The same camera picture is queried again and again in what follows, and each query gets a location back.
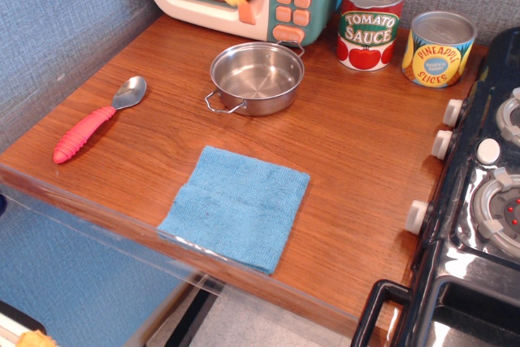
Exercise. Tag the silver metal pot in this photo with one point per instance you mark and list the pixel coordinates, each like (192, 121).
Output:
(256, 78)

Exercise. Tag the toy microwave teal and orange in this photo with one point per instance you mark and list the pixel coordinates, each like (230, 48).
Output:
(284, 1)

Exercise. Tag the tomato sauce can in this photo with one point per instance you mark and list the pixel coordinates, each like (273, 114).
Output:
(367, 33)

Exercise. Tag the pineapple slices can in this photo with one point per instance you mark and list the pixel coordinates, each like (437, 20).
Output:
(438, 48)

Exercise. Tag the blue folded cloth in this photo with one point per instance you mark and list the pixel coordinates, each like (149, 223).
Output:
(238, 207)

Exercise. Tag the white stove knob top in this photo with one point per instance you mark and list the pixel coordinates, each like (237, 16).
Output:
(452, 112)

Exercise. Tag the white stove knob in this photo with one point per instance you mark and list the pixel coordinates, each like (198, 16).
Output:
(452, 112)
(441, 144)
(415, 217)

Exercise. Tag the white stove knob middle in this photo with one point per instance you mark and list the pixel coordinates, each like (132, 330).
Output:
(441, 144)

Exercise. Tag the white stove knob bottom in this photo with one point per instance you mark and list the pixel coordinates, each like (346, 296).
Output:
(415, 217)

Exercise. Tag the black toy stove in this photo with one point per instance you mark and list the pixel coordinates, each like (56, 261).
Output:
(465, 285)

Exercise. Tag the yellow fuzzy object corner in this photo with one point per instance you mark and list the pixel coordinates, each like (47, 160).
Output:
(35, 339)

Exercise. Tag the spoon with red handle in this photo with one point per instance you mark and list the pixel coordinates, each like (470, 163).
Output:
(129, 94)

